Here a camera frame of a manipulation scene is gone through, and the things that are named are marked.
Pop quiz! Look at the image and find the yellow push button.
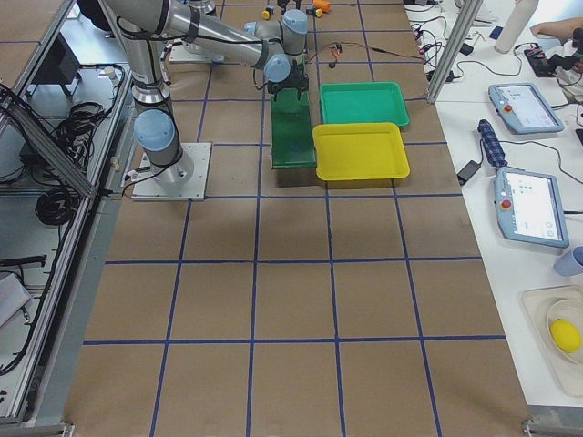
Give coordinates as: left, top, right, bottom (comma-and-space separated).
261, 7, 274, 20
305, 5, 323, 18

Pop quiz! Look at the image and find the plain orange cylinder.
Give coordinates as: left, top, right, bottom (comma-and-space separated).
312, 0, 332, 13

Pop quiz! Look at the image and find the yellow lemon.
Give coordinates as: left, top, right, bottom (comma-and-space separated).
549, 319, 582, 353

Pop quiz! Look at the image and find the red black wire with board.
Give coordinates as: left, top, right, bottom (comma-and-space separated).
307, 41, 432, 70

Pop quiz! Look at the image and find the green plastic tray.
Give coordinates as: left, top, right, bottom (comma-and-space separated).
320, 82, 410, 127

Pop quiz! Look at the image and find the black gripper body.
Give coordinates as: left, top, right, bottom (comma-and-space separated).
268, 62, 309, 94

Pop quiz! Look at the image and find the blue cup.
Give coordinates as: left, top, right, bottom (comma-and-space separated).
553, 246, 583, 277

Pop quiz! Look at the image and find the person hand at desk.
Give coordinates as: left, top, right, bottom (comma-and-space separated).
530, 17, 583, 40

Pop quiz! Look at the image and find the white bowl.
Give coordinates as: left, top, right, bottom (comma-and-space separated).
547, 299, 582, 364

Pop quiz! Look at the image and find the beige tray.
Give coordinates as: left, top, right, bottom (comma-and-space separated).
523, 285, 582, 398

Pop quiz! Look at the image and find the blue plaid folded umbrella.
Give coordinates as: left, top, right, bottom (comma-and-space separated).
477, 119, 507, 168

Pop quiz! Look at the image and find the teach pendant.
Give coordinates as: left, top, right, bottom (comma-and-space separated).
494, 167, 569, 249
488, 83, 564, 135

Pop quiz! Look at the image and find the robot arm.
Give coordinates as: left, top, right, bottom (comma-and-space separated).
102, 1, 308, 184
185, 0, 216, 16

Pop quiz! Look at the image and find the aluminium frame post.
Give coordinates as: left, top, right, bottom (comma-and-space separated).
426, 0, 483, 104

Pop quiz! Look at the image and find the green conveyor belt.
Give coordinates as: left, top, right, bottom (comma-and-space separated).
270, 59, 316, 169

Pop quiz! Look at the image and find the black cable bundle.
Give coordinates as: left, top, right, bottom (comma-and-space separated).
49, 102, 115, 165

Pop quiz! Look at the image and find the yellow plastic tray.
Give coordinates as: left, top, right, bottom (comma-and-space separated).
312, 122, 410, 181

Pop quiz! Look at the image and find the upper teach pendant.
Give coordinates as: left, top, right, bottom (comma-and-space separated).
488, 83, 564, 135

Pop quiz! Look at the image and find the lower teach pendant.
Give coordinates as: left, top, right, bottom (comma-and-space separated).
494, 167, 569, 249

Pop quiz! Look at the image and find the black power adapter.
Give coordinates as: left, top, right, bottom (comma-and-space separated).
456, 160, 481, 186

